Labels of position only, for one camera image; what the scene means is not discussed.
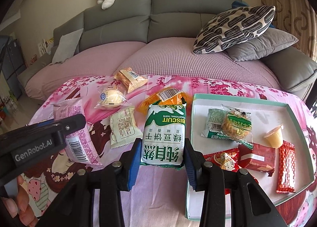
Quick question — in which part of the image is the pink sofa cover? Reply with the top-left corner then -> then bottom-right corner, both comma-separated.
25,37 -> 281,100

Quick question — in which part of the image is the clear green cookie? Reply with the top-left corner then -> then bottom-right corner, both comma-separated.
221,104 -> 254,149

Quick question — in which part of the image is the grey sofa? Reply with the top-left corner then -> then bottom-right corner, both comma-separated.
18,0 -> 316,99

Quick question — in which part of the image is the cream wrapped snack pack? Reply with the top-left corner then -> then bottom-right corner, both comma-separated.
110,107 -> 136,149

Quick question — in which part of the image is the orange snack bag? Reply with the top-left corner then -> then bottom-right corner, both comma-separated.
137,87 -> 192,115

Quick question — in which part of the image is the light grey cushion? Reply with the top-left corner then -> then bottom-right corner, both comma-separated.
51,28 -> 83,65

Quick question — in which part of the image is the orange beige snack pack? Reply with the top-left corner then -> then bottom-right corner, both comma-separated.
114,67 -> 148,93

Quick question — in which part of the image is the grey throw pillow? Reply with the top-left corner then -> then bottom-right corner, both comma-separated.
226,27 -> 298,62

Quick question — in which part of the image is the green biscuit pack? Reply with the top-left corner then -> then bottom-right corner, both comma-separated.
141,103 -> 186,169

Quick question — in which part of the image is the green silver snack pack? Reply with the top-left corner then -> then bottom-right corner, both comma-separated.
201,108 -> 229,140

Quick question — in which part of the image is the red patterned wafer pack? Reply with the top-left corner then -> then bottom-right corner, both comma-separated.
276,141 -> 296,193

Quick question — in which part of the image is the person left hand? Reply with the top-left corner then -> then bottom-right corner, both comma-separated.
1,175 -> 38,226

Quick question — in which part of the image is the dark cabinet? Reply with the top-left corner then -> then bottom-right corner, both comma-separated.
1,35 -> 26,99

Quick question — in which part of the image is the red cartoon snack bag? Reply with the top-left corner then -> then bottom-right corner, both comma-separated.
202,148 -> 260,195

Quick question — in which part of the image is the teal white cardboard tray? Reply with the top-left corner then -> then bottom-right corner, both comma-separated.
191,94 -> 316,226

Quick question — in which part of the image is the pink snack pack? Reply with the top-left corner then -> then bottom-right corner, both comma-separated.
53,98 -> 104,169

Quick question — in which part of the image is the black white patterned pillow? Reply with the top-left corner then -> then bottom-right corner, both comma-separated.
193,5 -> 276,54

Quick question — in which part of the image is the pink anime printed blanket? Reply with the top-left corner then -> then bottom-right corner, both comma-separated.
2,74 -> 317,227

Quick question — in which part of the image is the patterned beige curtain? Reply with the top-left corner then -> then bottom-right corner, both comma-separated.
261,0 -> 316,61

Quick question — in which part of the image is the yellow pudding cup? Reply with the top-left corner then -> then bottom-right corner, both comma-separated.
264,125 -> 284,149

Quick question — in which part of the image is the clear wrapped round bun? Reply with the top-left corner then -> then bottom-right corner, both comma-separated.
95,85 -> 131,109

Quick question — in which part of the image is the red snack pack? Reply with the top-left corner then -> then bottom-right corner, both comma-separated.
238,143 -> 276,177

